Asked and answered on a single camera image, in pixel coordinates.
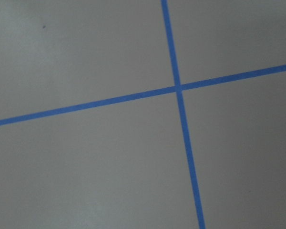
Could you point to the blue tape line crosswise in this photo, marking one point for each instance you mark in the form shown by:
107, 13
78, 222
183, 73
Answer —
141, 95

